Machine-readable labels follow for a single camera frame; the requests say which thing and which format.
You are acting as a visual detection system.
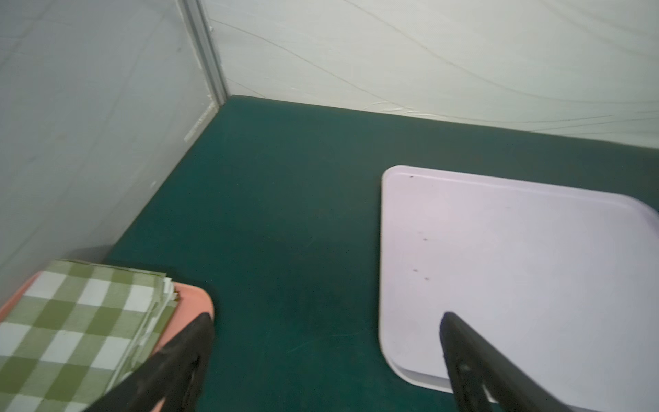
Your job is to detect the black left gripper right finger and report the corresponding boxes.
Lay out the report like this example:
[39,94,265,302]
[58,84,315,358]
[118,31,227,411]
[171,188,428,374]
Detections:
[439,312,571,411]

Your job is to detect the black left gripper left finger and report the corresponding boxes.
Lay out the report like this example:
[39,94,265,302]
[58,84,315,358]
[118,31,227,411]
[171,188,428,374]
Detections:
[87,312,215,411]

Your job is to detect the pink tray with checked cloth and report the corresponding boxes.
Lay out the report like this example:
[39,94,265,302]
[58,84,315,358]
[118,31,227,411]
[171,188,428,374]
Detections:
[1,260,215,411]

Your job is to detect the lilac plastic tray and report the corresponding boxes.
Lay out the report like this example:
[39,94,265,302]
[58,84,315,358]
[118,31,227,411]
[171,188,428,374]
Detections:
[379,166,658,411]

